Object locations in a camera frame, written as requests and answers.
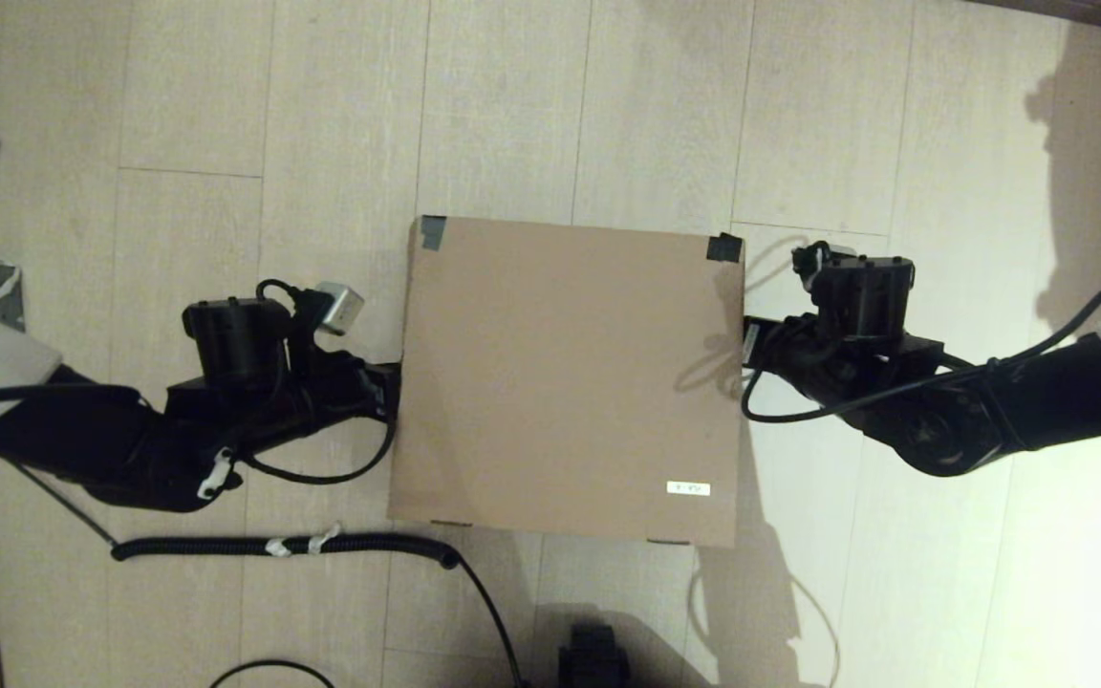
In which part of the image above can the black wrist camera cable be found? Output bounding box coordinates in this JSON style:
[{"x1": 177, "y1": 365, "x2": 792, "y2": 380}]
[
  {"x1": 222, "y1": 277, "x2": 400, "y2": 486},
  {"x1": 740, "y1": 256, "x2": 1101, "y2": 424}
]

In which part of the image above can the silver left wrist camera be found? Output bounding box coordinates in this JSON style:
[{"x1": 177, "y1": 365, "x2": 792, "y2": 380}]
[{"x1": 310, "y1": 281, "x2": 366, "y2": 338}]

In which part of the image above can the black coiled cable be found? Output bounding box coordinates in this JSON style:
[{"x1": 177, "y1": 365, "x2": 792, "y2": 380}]
[{"x1": 15, "y1": 463, "x2": 528, "y2": 688}]

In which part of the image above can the black left wrist camera cable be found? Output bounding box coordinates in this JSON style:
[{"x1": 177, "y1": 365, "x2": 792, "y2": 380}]
[{"x1": 222, "y1": 277, "x2": 400, "y2": 486}]

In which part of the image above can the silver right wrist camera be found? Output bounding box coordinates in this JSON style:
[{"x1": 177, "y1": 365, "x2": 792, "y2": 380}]
[{"x1": 791, "y1": 241, "x2": 859, "y2": 290}]

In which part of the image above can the brown cardboard shoe box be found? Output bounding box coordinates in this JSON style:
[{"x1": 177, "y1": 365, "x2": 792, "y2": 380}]
[{"x1": 386, "y1": 214, "x2": 747, "y2": 549}]

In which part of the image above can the dark wooden furniture edge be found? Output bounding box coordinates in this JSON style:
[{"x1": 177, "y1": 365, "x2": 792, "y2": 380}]
[{"x1": 961, "y1": 0, "x2": 1101, "y2": 39}]

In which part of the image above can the black treaded base wheel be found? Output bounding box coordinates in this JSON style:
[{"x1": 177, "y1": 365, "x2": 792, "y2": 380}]
[{"x1": 558, "y1": 626, "x2": 630, "y2": 688}]

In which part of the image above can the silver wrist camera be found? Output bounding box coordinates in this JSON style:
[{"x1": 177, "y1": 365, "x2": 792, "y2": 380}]
[
  {"x1": 310, "y1": 281, "x2": 366, "y2": 338},
  {"x1": 791, "y1": 241, "x2": 859, "y2": 290}
]

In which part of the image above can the thin black cable loop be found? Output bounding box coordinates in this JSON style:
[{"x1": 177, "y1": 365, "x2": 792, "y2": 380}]
[{"x1": 211, "y1": 659, "x2": 336, "y2": 688}]

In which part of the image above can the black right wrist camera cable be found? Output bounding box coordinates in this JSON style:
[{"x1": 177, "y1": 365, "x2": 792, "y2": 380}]
[{"x1": 740, "y1": 256, "x2": 1101, "y2": 424}]

